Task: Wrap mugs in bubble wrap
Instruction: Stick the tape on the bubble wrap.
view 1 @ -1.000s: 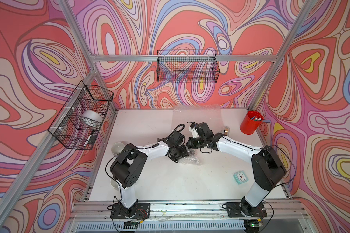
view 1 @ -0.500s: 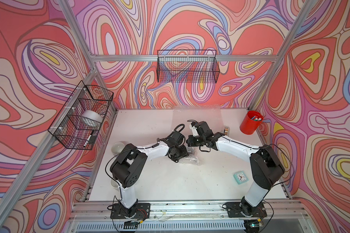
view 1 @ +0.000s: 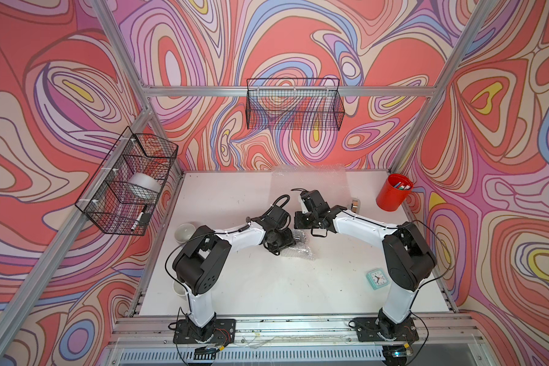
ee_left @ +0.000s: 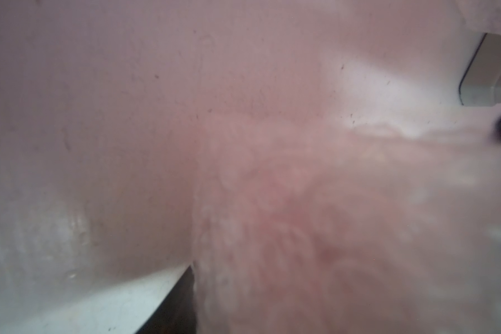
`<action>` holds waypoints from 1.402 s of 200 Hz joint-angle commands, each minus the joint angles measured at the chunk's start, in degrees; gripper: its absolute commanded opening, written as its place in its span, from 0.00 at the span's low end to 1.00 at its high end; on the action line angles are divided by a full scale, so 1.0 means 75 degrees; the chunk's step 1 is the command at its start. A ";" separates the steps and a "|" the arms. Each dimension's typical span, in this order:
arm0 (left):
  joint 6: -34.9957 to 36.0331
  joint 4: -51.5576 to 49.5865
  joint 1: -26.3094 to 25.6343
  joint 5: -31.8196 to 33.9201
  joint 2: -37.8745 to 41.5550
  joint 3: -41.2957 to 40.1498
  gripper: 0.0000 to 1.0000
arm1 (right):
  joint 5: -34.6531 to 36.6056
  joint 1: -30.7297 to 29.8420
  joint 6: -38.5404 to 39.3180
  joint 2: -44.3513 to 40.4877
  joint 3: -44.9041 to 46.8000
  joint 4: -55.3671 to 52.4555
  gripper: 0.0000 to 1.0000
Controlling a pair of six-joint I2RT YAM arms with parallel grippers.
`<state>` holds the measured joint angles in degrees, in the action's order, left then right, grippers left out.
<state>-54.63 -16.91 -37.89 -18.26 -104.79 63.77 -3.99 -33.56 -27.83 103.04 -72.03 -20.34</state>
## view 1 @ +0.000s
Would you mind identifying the black wire basket back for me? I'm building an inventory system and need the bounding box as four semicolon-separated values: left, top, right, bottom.
246;76;346;131

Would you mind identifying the lavender ceramic mug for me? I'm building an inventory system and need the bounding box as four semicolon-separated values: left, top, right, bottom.
174;223;196;244

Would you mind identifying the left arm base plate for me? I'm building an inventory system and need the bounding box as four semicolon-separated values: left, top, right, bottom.
173;317;236;346

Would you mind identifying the black wire basket left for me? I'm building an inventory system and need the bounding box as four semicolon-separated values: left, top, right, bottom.
75;127;178;236

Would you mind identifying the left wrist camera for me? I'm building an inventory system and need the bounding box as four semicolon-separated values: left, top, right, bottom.
262;205;291;230

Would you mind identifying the red pen holder cup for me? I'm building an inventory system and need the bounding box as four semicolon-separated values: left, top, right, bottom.
376;173;414;212

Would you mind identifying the black wire basket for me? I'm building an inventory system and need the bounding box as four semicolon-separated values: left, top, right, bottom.
246;76;346;131
75;127;178;236

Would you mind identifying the bubble wrap sheet around mug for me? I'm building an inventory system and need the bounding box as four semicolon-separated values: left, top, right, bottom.
282;230;315;260

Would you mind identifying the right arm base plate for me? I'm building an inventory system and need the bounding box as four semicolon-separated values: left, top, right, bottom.
348;316;419;343

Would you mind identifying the small green alarm clock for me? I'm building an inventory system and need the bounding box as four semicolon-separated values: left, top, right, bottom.
366;268;390;291

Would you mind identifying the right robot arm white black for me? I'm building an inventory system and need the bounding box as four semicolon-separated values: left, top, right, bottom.
294;205;437;341

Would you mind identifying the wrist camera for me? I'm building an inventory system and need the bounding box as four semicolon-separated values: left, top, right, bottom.
300;190;329;215
262;205;291;230

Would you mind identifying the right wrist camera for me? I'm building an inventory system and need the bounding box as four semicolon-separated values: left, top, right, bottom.
300;190;329;215

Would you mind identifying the flat bubble wrap sheet stack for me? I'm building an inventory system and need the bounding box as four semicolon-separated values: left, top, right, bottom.
268;166;352;214

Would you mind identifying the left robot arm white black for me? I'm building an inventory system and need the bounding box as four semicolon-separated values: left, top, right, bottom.
172;213;295;329

